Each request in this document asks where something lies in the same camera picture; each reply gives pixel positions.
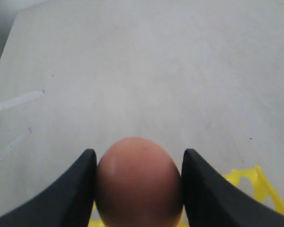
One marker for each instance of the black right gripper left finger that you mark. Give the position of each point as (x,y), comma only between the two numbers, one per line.
(67,202)

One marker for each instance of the brown egg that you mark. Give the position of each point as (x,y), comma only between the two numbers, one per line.
(138,185)

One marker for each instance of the yellow plastic egg tray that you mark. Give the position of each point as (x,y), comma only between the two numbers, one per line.
(262,190)

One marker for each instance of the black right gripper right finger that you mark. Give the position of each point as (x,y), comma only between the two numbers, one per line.
(211,201)

